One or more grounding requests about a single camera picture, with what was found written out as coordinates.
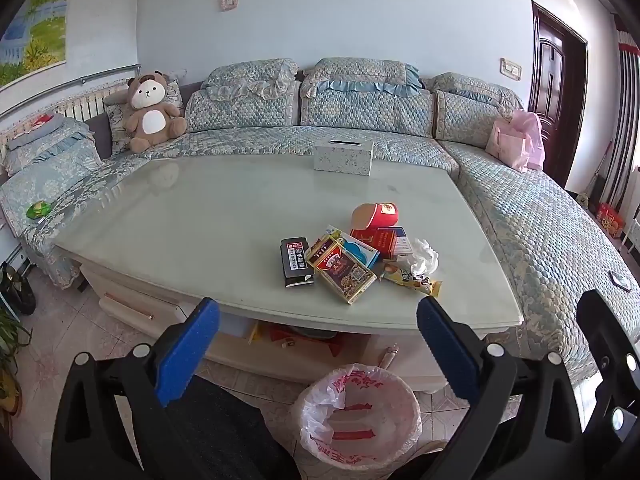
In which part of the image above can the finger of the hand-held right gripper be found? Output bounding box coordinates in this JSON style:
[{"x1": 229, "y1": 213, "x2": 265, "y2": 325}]
[{"x1": 575, "y1": 289, "x2": 640, "y2": 455}]

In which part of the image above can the striped curtain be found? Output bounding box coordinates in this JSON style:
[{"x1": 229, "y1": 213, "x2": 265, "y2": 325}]
[{"x1": 599, "y1": 14, "x2": 640, "y2": 212}]

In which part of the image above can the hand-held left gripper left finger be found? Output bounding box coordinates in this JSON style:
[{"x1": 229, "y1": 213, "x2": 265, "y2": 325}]
[{"x1": 50, "y1": 297, "x2": 226, "y2": 480}]

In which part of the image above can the person's dark trouser leg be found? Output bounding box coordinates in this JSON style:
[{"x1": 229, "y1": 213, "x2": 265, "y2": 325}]
[{"x1": 166, "y1": 377, "x2": 302, "y2": 480}]

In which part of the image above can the red plastic packet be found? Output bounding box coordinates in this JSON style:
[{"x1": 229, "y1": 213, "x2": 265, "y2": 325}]
[{"x1": 257, "y1": 323, "x2": 346, "y2": 357}]

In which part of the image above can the floral pillow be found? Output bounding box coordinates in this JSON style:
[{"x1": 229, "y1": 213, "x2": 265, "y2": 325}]
[{"x1": 103, "y1": 80, "x2": 186, "y2": 155}]

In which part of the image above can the green potted plant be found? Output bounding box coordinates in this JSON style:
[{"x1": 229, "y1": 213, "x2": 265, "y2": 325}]
[{"x1": 0, "y1": 304, "x2": 34, "y2": 417}]

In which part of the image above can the yellow snack wrapper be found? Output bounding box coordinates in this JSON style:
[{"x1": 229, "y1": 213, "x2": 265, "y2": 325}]
[{"x1": 379, "y1": 262, "x2": 444, "y2": 297}]

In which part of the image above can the quilted blue sofa back cushion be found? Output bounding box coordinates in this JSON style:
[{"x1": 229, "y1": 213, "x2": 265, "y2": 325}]
[
  {"x1": 184, "y1": 58, "x2": 301, "y2": 134},
  {"x1": 299, "y1": 57, "x2": 436, "y2": 139},
  {"x1": 422, "y1": 72, "x2": 527, "y2": 149}
]

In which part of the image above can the blue and white box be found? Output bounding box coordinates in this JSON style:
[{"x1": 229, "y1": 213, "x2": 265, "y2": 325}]
[{"x1": 390, "y1": 226, "x2": 414, "y2": 259}]

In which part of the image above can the red gift box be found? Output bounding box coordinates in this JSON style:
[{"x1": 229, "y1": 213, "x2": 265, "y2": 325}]
[{"x1": 597, "y1": 203, "x2": 626, "y2": 238}]

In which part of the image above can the metal pipe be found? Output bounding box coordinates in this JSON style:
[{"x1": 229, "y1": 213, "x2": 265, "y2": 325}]
[{"x1": 0, "y1": 63, "x2": 143, "y2": 122}]

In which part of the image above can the red paper cup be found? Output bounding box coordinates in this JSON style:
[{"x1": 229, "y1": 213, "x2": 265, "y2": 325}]
[{"x1": 350, "y1": 201, "x2": 401, "y2": 231}]

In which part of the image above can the pink plastic bag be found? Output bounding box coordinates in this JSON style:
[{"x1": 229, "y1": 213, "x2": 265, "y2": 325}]
[{"x1": 509, "y1": 109, "x2": 546, "y2": 171}]

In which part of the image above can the gold and maroon box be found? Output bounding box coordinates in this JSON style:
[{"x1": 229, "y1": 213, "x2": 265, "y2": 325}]
[{"x1": 306, "y1": 240, "x2": 377, "y2": 305}]

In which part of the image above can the landscape wall poster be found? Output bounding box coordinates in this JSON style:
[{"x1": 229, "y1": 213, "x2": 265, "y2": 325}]
[{"x1": 0, "y1": 0, "x2": 72, "y2": 92}]

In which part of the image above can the wastebasket with plastic bag liner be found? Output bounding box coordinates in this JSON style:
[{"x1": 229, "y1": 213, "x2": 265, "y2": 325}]
[{"x1": 291, "y1": 363, "x2": 423, "y2": 480}]

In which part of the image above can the dark bag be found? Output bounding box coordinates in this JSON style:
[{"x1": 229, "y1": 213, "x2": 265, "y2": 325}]
[{"x1": 0, "y1": 262, "x2": 37, "y2": 317}]

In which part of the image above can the white glass-top coffee table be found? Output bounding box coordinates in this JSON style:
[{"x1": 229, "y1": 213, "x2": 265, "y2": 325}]
[{"x1": 52, "y1": 154, "x2": 525, "y2": 397}]

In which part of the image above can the dark wooden door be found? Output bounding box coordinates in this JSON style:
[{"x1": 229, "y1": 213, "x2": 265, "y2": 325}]
[{"x1": 527, "y1": 0, "x2": 589, "y2": 189}]

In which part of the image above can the black box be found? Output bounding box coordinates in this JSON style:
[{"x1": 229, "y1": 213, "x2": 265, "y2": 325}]
[{"x1": 279, "y1": 237, "x2": 316, "y2": 290}]

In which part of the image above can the patterned white tissue box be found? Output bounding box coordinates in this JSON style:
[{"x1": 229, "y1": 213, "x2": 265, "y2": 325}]
[{"x1": 313, "y1": 138, "x2": 375, "y2": 177}]

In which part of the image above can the pink paper gift bag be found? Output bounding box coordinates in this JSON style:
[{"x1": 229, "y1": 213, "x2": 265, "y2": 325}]
[{"x1": 486, "y1": 119, "x2": 532, "y2": 169}]

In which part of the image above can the brown teddy bear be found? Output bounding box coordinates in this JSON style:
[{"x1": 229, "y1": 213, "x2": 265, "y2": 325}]
[{"x1": 103, "y1": 71, "x2": 187, "y2": 154}]

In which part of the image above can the red cigarette pack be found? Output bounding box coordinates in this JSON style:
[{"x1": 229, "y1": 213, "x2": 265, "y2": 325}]
[{"x1": 350, "y1": 227, "x2": 400, "y2": 261}]

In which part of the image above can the light blue cartoon box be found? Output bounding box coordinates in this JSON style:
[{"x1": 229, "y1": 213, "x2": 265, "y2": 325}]
[{"x1": 325, "y1": 225, "x2": 381, "y2": 271}]

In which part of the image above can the blue floral armrest cushion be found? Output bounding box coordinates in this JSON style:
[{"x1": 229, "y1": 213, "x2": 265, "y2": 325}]
[{"x1": 1, "y1": 115, "x2": 99, "y2": 177}]

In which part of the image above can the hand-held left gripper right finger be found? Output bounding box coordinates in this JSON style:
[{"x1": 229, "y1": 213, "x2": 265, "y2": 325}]
[{"x1": 390, "y1": 296, "x2": 587, "y2": 480}]

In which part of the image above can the white tissue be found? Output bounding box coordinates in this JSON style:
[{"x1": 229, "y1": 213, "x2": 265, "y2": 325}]
[{"x1": 397, "y1": 238, "x2": 440, "y2": 276}]

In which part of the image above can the white table drawer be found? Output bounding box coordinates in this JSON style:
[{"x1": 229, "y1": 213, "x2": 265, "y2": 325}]
[{"x1": 98, "y1": 292, "x2": 187, "y2": 337}]

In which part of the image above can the white radiator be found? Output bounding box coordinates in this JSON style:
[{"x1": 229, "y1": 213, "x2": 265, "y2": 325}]
[{"x1": 52, "y1": 87, "x2": 127, "y2": 122}]

